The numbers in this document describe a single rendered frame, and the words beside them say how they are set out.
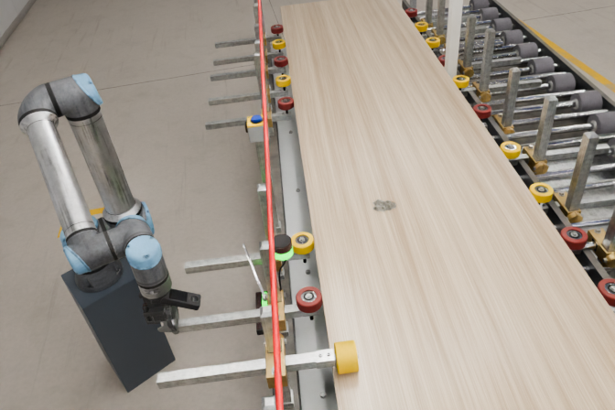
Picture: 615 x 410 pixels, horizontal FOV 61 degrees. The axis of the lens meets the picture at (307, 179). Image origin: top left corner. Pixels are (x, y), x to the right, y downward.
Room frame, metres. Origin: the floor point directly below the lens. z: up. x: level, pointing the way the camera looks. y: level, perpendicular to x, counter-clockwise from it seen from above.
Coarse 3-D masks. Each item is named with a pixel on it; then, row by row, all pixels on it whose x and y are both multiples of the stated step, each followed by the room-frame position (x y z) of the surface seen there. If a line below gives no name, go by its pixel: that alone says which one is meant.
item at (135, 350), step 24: (72, 288) 1.50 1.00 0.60; (120, 288) 1.48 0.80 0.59; (96, 312) 1.41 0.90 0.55; (120, 312) 1.46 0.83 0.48; (96, 336) 1.42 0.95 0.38; (120, 336) 1.43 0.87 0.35; (144, 336) 1.48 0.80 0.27; (120, 360) 1.41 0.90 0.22; (144, 360) 1.46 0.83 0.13; (168, 360) 1.52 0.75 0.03
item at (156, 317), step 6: (144, 300) 1.05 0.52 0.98; (150, 300) 1.04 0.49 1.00; (156, 300) 1.04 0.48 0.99; (144, 306) 1.04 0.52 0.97; (150, 306) 1.04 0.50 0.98; (156, 306) 1.04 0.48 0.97; (162, 306) 1.04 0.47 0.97; (168, 306) 1.03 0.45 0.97; (174, 306) 1.06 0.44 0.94; (144, 312) 1.02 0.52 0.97; (150, 312) 1.02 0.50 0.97; (156, 312) 1.02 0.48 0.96; (162, 312) 1.02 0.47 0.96; (168, 312) 1.02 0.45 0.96; (174, 312) 1.04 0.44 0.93; (150, 318) 1.02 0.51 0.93; (156, 318) 1.02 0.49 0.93; (162, 318) 1.02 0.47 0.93
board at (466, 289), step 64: (384, 0) 3.59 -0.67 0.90; (320, 64) 2.69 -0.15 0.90; (384, 64) 2.60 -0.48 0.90; (320, 128) 2.02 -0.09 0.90; (384, 128) 1.96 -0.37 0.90; (448, 128) 1.90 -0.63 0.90; (320, 192) 1.56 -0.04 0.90; (384, 192) 1.52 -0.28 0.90; (448, 192) 1.48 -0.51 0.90; (512, 192) 1.44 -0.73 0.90; (320, 256) 1.23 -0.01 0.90; (384, 256) 1.20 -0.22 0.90; (448, 256) 1.16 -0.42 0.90; (512, 256) 1.13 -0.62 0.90; (384, 320) 0.95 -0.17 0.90; (448, 320) 0.92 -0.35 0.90; (512, 320) 0.90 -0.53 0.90; (576, 320) 0.87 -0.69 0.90; (384, 384) 0.75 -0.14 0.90; (448, 384) 0.73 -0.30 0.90; (512, 384) 0.71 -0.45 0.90; (576, 384) 0.69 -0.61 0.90
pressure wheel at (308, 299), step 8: (304, 288) 1.09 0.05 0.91; (312, 288) 1.09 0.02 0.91; (296, 296) 1.07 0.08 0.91; (304, 296) 1.07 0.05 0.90; (312, 296) 1.06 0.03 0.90; (320, 296) 1.06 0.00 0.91; (304, 304) 1.03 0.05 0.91; (312, 304) 1.03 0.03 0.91; (320, 304) 1.04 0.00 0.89; (304, 312) 1.03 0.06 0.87; (312, 312) 1.02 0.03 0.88
